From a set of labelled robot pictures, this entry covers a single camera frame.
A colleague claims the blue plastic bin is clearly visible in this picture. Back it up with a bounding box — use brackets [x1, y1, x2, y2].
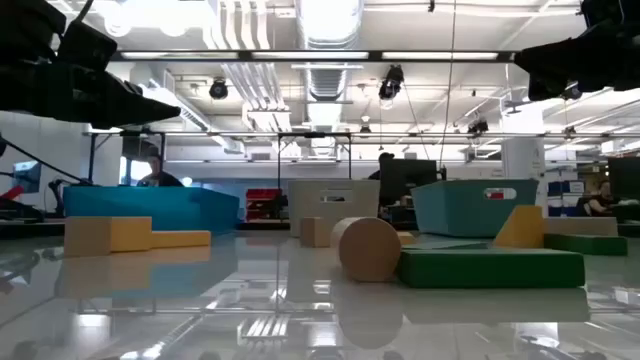
[63, 185, 240, 236]

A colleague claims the black computer monitor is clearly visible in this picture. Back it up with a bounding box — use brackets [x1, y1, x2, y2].
[378, 158, 439, 207]
[608, 157, 640, 201]

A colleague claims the white plastic bin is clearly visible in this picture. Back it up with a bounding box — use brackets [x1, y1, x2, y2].
[287, 178, 381, 239]

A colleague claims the red and black machine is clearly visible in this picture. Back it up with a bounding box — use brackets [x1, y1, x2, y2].
[0, 184, 46, 224]

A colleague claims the thick yellow block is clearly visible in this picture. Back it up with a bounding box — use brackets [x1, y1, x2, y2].
[63, 216, 153, 258]

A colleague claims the teal plastic bin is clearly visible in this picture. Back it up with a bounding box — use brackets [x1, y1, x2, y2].
[410, 178, 540, 239]

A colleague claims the natural wood cylinder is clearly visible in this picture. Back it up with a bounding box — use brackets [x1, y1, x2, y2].
[330, 216, 403, 283]

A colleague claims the red storage bins stack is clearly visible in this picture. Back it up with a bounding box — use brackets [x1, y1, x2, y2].
[244, 188, 284, 222]

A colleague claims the lit computer monitor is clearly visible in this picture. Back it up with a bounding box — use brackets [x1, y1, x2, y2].
[12, 160, 42, 195]

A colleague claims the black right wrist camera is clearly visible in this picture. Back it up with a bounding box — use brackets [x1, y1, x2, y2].
[581, 0, 640, 29]

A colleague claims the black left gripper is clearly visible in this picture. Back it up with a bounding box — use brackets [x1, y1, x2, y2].
[0, 62, 182, 131]

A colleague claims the thin green block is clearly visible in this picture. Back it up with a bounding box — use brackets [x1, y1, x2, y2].
[403, 240, 490, 251]

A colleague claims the long green block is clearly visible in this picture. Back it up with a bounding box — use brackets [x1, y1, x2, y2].
[543, 233, 629, 257]

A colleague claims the blue storage bins shelf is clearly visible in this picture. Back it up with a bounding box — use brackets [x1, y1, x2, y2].
[547, 179, 586, 219]

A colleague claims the person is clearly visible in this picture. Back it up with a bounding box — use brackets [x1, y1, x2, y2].
[574, 179, 624, 217]
[368, 152, 396, 181]
[136, 149, 185, 188]

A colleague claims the black overhead frame bar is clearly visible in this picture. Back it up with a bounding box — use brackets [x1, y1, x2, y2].
[109, 49, 519, 63]

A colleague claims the orange rectangular block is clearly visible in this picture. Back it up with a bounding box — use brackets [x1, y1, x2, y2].
[543, 216, 620, 237]

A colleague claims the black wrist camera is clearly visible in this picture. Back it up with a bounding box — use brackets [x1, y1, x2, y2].
[57, 19, 119, 72]
[581, 0, 640, 29]

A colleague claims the large green block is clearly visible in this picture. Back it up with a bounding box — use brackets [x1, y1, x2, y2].
[397, 248, 586, 289]

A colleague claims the black narrow metal frame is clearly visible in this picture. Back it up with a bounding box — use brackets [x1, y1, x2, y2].
[276, 131, 353, 191]

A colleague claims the black wide metal frame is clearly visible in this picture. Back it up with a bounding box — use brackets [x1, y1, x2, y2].
[87, 130, 167, 187]

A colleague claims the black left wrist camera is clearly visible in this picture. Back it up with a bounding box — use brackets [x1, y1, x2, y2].
[57, 19, 119, 72]

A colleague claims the yellow wedge block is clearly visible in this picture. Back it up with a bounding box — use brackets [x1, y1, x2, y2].
[493, 204, 546, 250]

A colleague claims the silver ventilation duct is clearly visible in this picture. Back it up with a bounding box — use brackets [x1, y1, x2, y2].
[294, 0, 365, 104]

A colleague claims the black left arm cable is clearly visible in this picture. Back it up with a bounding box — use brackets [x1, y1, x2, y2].
[0, 135, 95, 187]

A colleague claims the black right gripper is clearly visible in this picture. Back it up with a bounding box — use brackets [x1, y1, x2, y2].
[514, 19, 640, 102]

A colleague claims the small natural wood block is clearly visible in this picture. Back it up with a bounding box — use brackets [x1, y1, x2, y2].
[299, 216, 332, 249]

